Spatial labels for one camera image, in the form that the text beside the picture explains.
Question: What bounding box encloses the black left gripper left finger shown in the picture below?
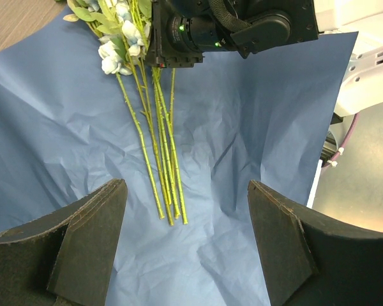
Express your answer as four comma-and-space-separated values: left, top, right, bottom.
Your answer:
0, 179, 128, 305

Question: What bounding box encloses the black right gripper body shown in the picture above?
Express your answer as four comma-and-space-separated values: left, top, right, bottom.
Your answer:
146, 1, 203, 68

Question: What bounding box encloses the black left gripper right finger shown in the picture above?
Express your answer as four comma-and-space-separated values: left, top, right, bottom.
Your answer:
248, 181, 383, 305

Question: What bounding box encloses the artificial flower bunch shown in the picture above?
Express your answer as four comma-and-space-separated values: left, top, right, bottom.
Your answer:
63, 1, 188, 225

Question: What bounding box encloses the blue wrapping paper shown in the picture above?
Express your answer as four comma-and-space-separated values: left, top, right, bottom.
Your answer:
0, 16, 357, 305

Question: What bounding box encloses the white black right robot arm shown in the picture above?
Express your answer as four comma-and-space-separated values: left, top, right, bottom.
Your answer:
146, 1, 383, 117

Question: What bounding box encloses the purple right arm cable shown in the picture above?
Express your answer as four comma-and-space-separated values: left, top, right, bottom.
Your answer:
327, 111, 361, 168

